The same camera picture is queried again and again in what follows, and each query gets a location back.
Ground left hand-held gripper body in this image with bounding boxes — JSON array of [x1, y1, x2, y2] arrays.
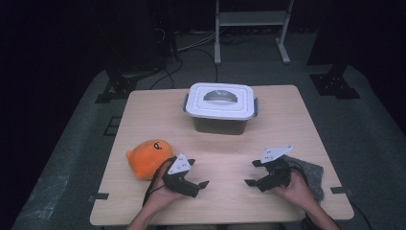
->
[[162, 152, 200, 198]]

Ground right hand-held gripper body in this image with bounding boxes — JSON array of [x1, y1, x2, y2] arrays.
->
[[257, 145, 294, 194]]

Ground grey fluffy cloth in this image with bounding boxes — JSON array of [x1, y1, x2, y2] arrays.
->
[[282, 155, 325, 202]]

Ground orange plush toy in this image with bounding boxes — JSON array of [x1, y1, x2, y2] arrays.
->
[[125, 139, 175, 181]]

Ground grey transparent storage box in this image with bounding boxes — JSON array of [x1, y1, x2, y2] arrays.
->
[[182, 92, 260, 136]]

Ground white box lid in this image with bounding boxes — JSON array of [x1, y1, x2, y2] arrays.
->
[[185, 81, 258, 121]]

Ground person's left hand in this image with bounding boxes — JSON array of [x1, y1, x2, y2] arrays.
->
[[145, 167, 186, 210]]

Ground person's right hand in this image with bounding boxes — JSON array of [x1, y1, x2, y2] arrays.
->
[[274, 171, 315, 212]]

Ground black tape strip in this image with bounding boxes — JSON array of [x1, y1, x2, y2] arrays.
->
[[87, 192, 110, 203], [329, 186, 353, 196]]

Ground black stand base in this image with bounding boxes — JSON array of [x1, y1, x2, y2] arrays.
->
[[309, 63, 362, 100], [94, 68, 138, 104]]

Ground dark metal stand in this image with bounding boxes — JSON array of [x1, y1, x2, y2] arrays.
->
[[149, 0, 180, 65]]

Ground white metal stand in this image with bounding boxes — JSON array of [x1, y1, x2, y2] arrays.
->
[[214, 0, 295, 66]]

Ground left hand-held gripper cable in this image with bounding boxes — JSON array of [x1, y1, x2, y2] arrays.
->
[[142, 156, 176, 205]]

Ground thin black hanging cable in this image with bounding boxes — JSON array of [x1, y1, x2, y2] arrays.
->
[[350, 202, 372, 230]]

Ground black floor cable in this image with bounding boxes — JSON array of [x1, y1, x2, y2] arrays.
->
[[149, 47, 219, 91]]

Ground white floor cables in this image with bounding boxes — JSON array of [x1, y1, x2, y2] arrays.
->
[[176, 32, 218, 53]]

